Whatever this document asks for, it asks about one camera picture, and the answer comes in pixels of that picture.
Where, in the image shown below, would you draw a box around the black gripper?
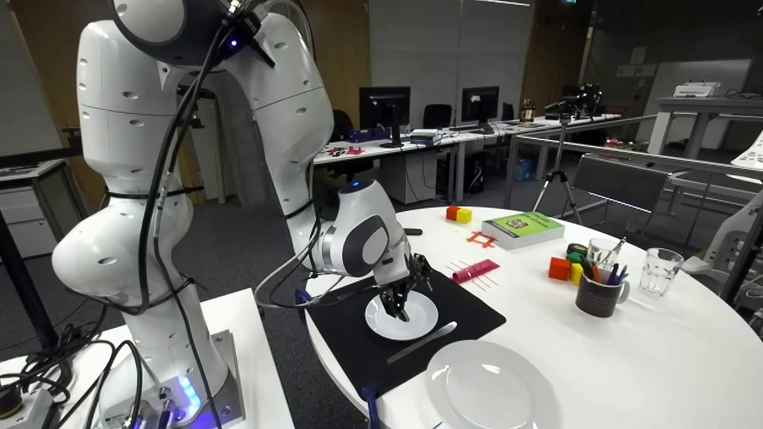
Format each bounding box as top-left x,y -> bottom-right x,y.
380,253 -> 433,322

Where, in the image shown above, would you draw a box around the small white plate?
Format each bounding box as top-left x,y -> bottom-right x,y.
365,290 -> 439,341

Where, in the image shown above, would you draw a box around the white robot base table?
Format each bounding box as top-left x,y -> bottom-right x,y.
3,290 -> 294,429

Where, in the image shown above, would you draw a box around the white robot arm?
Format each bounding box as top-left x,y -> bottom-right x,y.
53,0 -> 423,427

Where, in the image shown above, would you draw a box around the large white plate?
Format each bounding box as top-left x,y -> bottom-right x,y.
425,341 -> 561,429

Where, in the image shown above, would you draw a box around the silver knife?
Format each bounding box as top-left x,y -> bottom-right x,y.
387,320 -> 458,364

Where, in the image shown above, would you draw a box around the black placemat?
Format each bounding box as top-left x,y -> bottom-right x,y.
310,272 -> 507,395

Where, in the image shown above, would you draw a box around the blue clamp right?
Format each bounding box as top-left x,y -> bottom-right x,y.
361,386 -> 385,429

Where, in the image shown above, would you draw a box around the blue clamp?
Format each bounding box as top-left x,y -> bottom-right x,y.
361,386 -> 385,429
294,287 -> 316,309

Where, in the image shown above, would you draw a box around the blue clamp left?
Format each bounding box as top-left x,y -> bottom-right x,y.
294,287 -> 316,309

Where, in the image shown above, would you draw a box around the red yellow cube pair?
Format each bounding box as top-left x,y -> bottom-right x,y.
447,205 -> 472,224

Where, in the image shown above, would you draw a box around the green book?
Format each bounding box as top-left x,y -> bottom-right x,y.
481,212 -> 565,250

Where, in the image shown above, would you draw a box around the orange yellow green blocks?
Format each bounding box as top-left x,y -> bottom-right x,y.
549,242 -> 589,284

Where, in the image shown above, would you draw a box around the dark pen cup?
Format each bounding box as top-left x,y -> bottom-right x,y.
574,237 -> 629,316

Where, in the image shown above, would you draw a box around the left computer monitor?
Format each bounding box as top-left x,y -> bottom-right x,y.
361,85 -> 411,148

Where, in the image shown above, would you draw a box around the computer monitor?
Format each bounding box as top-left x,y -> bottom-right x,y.
361,85 -> 411,148
460,85 -> 498,131

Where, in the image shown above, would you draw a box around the right computer monitor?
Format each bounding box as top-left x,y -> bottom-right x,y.
460,85 -> 498,131

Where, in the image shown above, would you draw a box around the clear drinking glass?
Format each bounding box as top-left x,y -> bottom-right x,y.
639,247 -> 685,298

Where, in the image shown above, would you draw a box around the camera tripod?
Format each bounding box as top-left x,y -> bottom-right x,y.
532,84 -> 604,215

